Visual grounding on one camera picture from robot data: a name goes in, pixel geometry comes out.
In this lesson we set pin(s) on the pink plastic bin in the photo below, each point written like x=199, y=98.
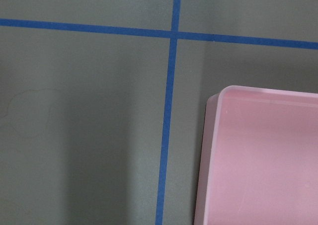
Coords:
x=259, y=158

